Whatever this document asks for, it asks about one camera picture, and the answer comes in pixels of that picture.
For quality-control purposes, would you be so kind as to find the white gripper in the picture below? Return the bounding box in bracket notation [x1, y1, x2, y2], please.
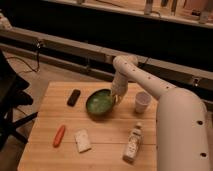
[111, 72, 128, 104]

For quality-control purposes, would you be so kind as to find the green ceramic bowl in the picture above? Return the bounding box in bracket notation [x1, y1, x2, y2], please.
[86, 89, 115, 117]

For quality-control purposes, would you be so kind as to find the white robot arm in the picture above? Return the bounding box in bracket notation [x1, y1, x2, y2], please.
[111, 55, 211, 171]

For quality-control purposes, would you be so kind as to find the white paper cup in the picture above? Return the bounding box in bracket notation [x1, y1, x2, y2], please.
[135, 92, 151, 113]

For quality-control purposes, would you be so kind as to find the black rectangular block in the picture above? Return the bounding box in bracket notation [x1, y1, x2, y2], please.
[67, 89, 81, 107]

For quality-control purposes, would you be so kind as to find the white squeeze bottle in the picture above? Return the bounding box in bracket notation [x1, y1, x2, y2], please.
[123, 122, 142, 163]

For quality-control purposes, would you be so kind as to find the white sponge block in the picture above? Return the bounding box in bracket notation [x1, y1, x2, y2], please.
[74, 129, 91, 153]

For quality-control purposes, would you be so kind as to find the orange carrot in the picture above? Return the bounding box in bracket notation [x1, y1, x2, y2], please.
[53, 125, 66, 147]

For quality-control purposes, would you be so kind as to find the black office chair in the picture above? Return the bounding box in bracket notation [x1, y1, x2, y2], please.
[0, 50, 37, 151]

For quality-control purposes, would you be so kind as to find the black cable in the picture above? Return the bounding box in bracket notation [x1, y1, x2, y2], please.
[4, 40, 44, 75]

